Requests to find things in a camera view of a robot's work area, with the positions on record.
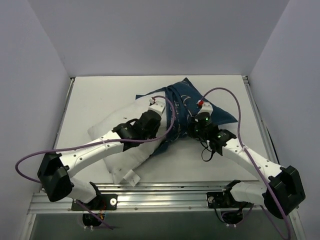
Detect blue pillowcase with gold script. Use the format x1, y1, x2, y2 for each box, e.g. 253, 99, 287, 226
135, 77, 238, 157

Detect white pillow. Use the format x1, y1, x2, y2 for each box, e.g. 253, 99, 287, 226
87, 95, 166, 186

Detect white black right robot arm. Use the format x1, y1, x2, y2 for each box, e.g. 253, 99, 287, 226
188, 112, 306, 219

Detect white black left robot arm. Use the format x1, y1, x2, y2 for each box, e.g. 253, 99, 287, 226
37, 109, 162, 210

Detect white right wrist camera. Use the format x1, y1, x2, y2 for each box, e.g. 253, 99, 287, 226
196, 100, 213, 116

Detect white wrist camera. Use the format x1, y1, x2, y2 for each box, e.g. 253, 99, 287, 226
148, 97, 166, 116
196, 100, 213, 116

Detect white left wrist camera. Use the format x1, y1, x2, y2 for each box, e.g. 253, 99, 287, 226
148, 97, 166, 116

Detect aluminium front rail frame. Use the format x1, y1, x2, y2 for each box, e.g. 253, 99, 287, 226
21, 182, 306, 240

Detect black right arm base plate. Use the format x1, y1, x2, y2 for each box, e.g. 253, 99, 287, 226
206, 191, 253, 209

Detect aluminium right side rail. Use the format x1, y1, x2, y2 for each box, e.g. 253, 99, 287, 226
242, 75, 280, 164

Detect aluminium rail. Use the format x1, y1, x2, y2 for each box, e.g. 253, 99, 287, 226
53, 77, 76, 148
242, 75, 280, 164

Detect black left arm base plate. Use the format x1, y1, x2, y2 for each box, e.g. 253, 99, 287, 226
78, 193, 118, 211

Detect aluminium left side rail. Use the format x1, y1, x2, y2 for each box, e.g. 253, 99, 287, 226
53, 77, 76, 148

